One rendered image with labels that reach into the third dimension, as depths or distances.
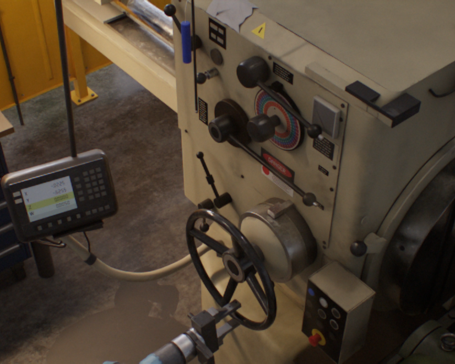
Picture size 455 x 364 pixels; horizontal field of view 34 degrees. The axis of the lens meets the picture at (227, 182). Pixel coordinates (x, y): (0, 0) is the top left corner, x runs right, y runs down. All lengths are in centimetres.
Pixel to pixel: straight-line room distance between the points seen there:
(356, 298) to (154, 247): 205
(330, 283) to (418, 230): 27
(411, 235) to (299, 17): 63
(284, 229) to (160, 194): 217
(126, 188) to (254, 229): 220
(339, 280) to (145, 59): 139
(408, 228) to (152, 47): 146
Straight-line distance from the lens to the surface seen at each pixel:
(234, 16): 195
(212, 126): 206
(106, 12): 326
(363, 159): 176
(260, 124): 185
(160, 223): 397
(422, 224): 198
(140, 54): 303
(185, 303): 361
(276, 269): 206
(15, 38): 446
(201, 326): 206
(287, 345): 275
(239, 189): 226
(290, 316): 283
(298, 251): 203
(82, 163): 240
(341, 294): 196
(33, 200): 241
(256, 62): 186
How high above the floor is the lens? 287
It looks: 43 degrees down
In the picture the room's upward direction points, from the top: straight up
